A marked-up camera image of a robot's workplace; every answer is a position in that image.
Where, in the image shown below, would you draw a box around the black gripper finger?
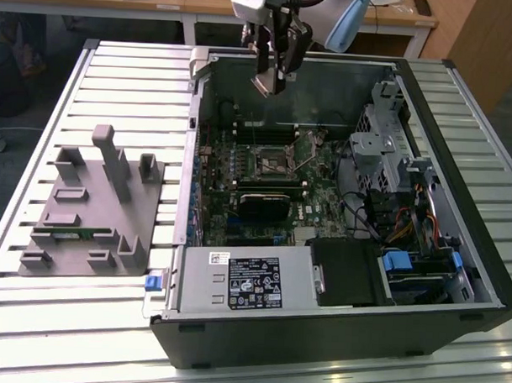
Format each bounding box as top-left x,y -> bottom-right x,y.
254,25 -> 274,82
272,11 -> 314,97

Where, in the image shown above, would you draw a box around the silver CPU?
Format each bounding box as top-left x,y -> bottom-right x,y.
249,67 -> 287,97

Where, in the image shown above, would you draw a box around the CPU socket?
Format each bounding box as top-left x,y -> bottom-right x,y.
248,144 -> 299,181

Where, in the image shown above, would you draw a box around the grey case hinge block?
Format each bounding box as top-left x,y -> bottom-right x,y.
187,46 -> 209,80

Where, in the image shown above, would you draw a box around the black RAM slot bank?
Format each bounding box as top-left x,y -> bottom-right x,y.
236,177 -> 308,195
233,118 -> 301,147

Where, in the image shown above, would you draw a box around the silver perforated drive cage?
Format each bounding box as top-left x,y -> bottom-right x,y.
349,79 -> 417,194

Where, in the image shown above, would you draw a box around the black graphics card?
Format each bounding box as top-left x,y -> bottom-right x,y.
235,190 -> 292,223

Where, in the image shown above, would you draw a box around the green motherboard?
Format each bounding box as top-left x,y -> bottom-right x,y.
193,123 -> 354,251

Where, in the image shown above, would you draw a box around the grey plastic bay holder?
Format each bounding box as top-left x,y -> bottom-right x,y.
396,156 -> 442,197

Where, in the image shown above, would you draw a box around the silver chipset heatsink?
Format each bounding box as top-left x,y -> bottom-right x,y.
293,226 -> 315,245

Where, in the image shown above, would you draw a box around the wooden cabinet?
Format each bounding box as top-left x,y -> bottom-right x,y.
418,0 -> 512,116

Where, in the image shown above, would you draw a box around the grey parts rack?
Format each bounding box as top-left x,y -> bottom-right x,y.
18,121 -> 169,281

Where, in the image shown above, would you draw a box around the silver drive bay plate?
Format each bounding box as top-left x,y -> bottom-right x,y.
421,180 -> 464,254

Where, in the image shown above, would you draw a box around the grey power supply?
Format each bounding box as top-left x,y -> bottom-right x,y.
176,242 -> 322,320

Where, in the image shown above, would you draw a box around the silver shroud latch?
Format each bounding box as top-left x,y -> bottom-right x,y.
311,263 -> 328,295

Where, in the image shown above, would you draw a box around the black plastic shroud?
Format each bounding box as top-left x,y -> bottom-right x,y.
309,236 -> 388,310

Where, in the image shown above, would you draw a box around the blue disk carrier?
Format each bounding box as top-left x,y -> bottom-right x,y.
381,249 -> 414,276

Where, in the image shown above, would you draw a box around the green RAM stick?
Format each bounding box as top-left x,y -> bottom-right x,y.
32,224 -> 113,242

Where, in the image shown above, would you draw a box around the black disk drive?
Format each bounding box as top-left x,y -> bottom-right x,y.
385,267 -> 451,308

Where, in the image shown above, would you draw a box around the black PC case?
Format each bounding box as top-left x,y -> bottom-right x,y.
147,45 -> 512,382

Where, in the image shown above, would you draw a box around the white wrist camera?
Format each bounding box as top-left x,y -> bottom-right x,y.
229,0 -> 268,24

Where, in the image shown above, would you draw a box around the thin wire locking lever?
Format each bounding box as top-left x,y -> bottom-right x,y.
248,113 -> 260,150

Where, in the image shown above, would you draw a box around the silver metal bracket box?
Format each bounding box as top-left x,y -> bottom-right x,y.
346,131 -> 397,181

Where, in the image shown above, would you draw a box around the black internal cables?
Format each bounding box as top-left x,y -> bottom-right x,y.
337,188 -> 400,246

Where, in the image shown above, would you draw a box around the yellow and red wires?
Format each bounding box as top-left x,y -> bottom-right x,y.
383,182 -> 446,249

